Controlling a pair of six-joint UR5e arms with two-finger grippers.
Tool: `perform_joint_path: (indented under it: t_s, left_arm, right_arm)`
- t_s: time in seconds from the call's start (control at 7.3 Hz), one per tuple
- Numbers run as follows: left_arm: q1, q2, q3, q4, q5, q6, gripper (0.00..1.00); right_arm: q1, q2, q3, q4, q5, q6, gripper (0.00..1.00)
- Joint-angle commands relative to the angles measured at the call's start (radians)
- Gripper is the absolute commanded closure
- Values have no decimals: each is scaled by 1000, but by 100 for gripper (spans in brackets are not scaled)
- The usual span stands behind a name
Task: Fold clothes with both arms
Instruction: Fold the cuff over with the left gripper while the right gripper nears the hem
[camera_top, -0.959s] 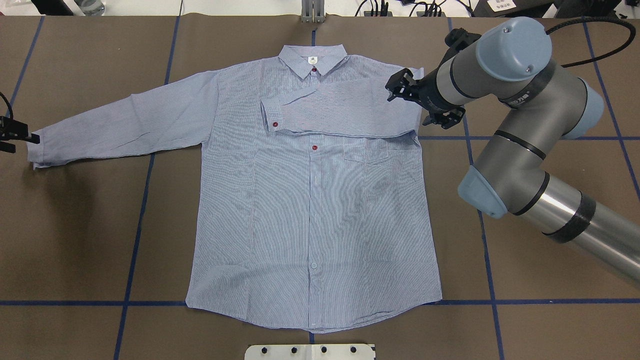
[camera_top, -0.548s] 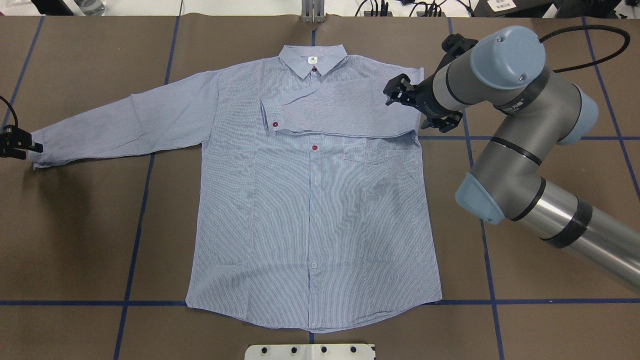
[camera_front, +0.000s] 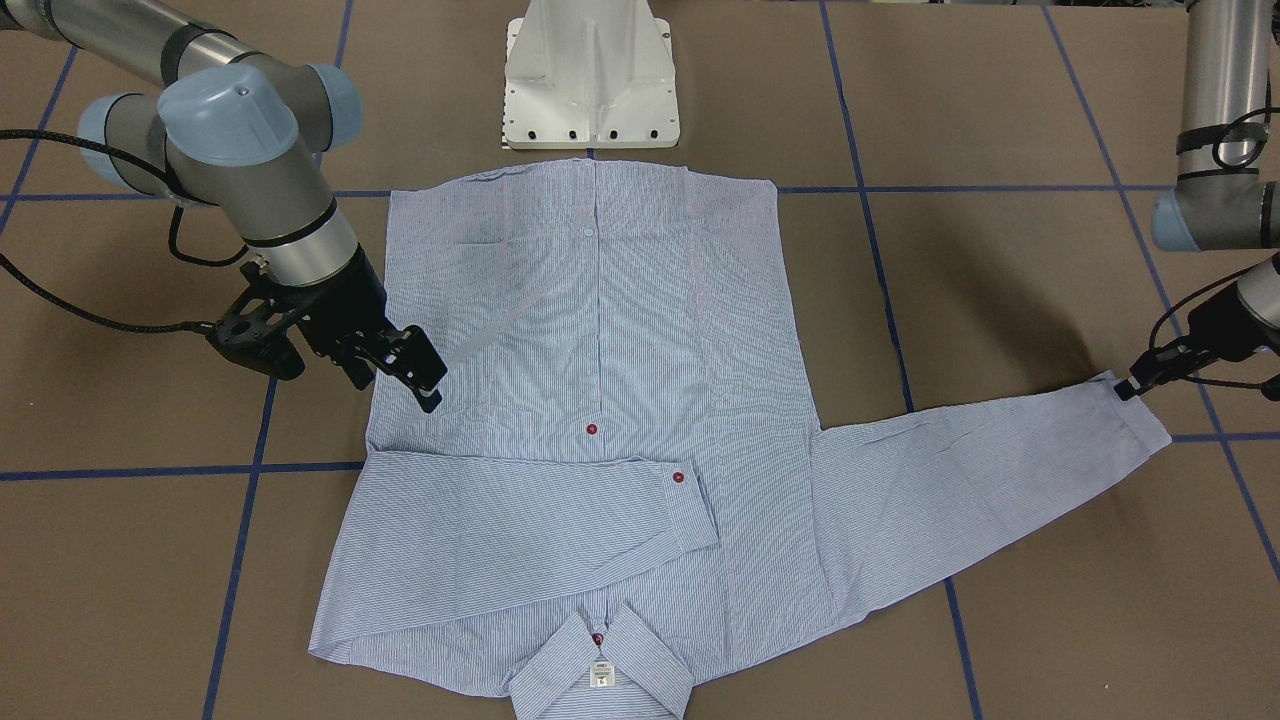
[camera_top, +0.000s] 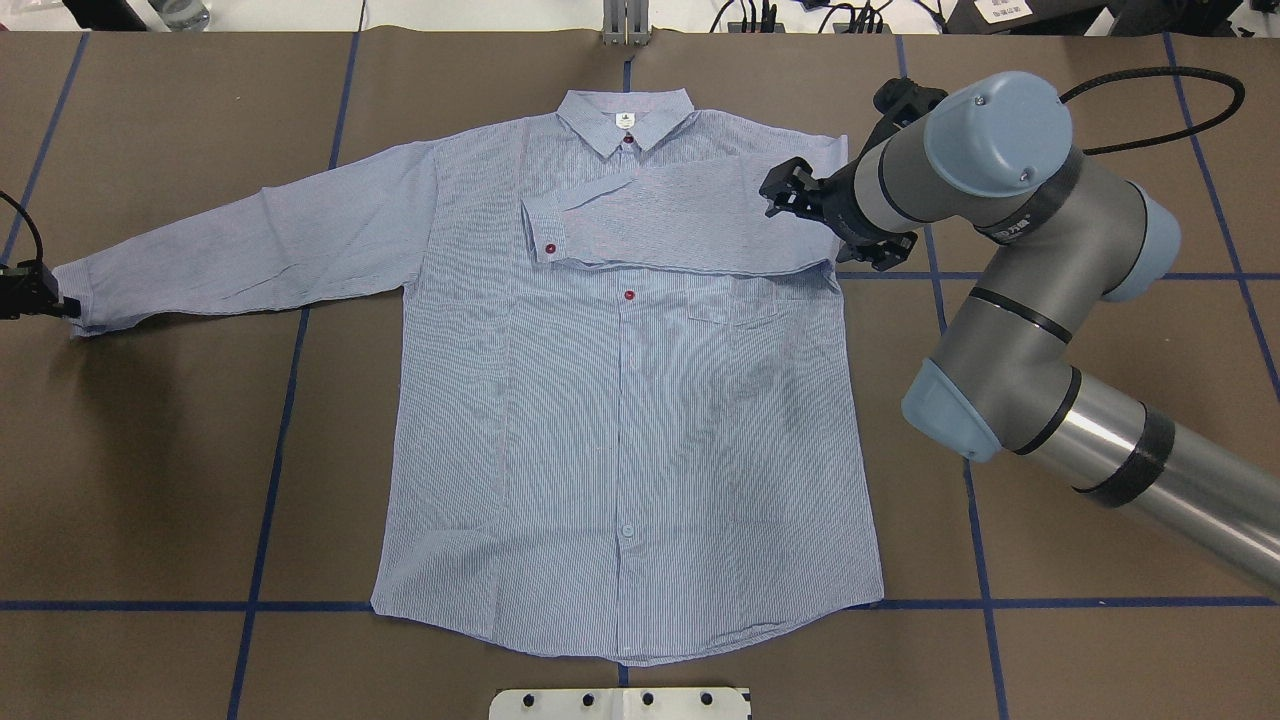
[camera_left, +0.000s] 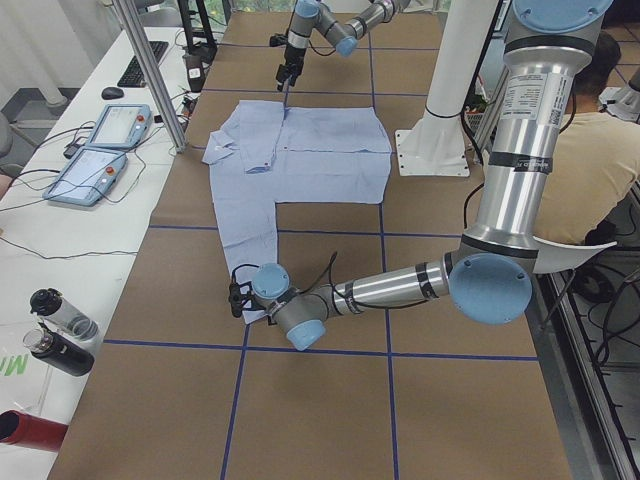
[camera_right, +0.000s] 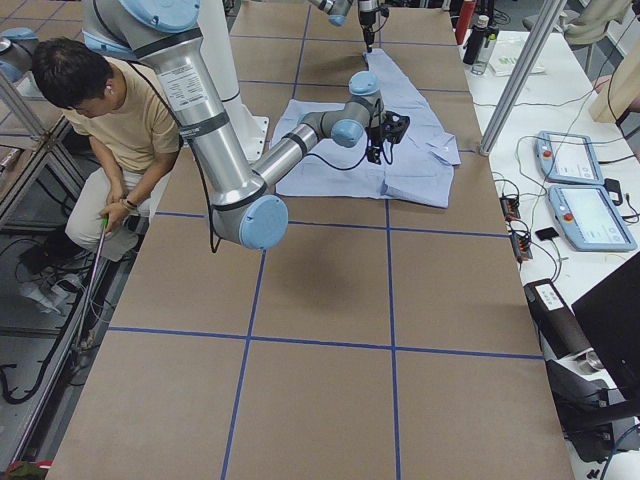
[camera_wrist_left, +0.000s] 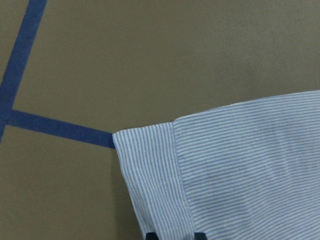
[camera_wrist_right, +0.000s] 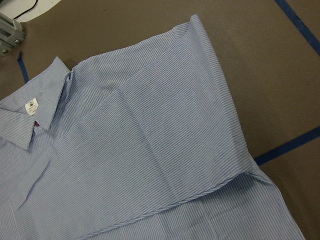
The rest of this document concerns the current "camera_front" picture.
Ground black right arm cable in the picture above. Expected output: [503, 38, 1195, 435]
[0, 128, 251, 336]

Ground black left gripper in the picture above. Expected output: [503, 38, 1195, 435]
[1112, 282, 1277, 401]

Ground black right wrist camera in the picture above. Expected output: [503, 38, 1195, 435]
[205, 261, 305, 380]

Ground light blue striped shirt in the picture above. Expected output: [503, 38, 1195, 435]
[308, 160, 1171, 719]

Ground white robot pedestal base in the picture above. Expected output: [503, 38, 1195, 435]
[502, 1, 682, 151]

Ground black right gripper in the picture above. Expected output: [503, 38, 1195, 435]
[298, 250, 448, 414]

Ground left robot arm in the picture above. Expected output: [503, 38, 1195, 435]
[1114, 1, 1279, 401]

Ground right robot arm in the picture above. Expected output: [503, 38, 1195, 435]
[3, 1, 447, 413]

